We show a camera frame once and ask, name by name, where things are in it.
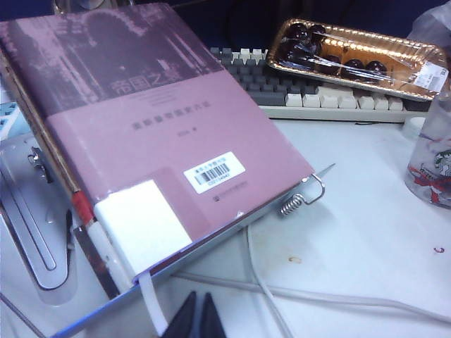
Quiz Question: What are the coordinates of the pink hardcover book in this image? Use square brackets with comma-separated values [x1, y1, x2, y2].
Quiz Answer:
[0, 1, 317, 287]

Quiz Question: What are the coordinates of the white pink-print plastic bag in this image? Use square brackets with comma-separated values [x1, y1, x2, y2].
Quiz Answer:
[407, 2, 451, 44]

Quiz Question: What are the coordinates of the gold foil cherry tray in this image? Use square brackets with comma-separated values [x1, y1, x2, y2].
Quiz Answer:
[264, 18, 450, 104]

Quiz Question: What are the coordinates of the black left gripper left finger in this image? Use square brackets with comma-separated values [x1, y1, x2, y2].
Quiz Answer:
[160, 291, 199, 338]

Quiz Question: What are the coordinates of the white cable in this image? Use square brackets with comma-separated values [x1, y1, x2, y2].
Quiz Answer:
[171, 268, 451, 325]
[245, 224, 295, 338]

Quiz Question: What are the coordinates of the white power strip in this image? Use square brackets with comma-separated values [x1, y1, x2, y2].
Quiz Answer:
[0, 101, 23, 142]

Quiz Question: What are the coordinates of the grey and white keyboard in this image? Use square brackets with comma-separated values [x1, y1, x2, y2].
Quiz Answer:
[209, 46, 435, 124]

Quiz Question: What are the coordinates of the clear printed drinking glass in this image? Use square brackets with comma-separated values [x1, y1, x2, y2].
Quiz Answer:
[406, 94, 451, 209]

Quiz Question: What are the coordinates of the silver metal book stand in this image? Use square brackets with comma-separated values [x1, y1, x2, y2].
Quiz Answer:
[0, 135, 337, 338]

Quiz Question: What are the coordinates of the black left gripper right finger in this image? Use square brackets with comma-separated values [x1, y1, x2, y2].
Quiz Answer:
[199, 292, 231, 338]

